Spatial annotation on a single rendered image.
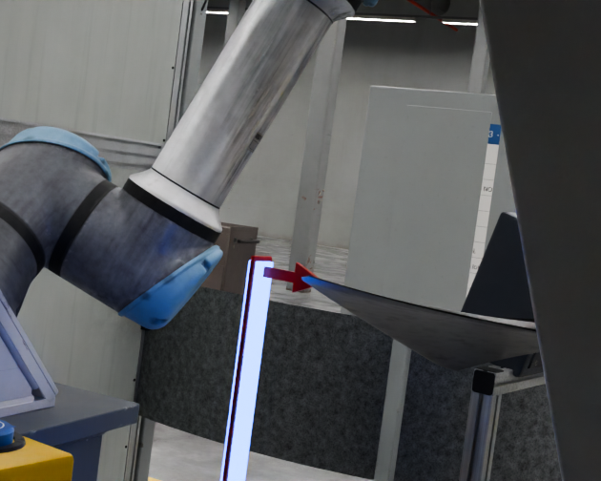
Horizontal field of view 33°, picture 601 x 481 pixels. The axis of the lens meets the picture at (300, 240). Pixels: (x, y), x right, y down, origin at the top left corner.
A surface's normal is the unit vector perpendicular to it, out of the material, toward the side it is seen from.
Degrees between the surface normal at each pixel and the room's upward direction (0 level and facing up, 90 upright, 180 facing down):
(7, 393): 90
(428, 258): 90
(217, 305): 90
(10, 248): 61
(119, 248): 84
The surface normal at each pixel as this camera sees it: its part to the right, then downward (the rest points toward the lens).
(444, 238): -0.45, -0.01
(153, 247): 0.15, 0.12
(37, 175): 0.34, -0.49
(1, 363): 0.89, 0.14
